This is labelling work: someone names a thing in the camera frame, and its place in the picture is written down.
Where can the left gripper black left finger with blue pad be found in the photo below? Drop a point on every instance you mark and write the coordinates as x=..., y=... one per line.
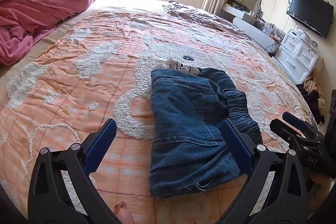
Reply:
x=49, y=201

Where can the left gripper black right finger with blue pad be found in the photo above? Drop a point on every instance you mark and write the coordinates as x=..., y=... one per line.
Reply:
x=287, y=198

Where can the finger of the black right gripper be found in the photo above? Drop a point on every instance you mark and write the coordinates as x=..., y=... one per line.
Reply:
x=287, y=134
x=309, y=130

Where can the blue denim pants lace trim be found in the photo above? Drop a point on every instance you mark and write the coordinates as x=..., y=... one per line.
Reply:
x=189, y=154

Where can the person right hand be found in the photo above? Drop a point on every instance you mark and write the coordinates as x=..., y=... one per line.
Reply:
x=320, y=193

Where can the person left hand thumb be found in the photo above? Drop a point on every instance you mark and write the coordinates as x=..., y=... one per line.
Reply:
x=121, y=212

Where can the pile of brown black clothes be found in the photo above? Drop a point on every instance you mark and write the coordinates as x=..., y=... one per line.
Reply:
x=312, y=93

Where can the white drawer cabinet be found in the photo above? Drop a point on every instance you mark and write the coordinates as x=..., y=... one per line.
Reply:
x=297, y=57

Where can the orange bedspread with bear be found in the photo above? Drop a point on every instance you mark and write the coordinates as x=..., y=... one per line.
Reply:
x=96, y=66

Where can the white low bench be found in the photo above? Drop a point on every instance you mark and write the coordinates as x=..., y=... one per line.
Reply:
x=265, y=42

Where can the black flat television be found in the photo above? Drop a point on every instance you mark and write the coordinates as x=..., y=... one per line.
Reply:
x=316, y=15

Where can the purple patterned cloth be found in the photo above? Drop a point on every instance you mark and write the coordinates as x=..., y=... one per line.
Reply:
x=201, y=17

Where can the pink duvet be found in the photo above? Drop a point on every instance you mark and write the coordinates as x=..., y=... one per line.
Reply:
x=25, y=22

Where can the black tracking camera box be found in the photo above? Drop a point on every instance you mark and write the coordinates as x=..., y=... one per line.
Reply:
x=330, y=131

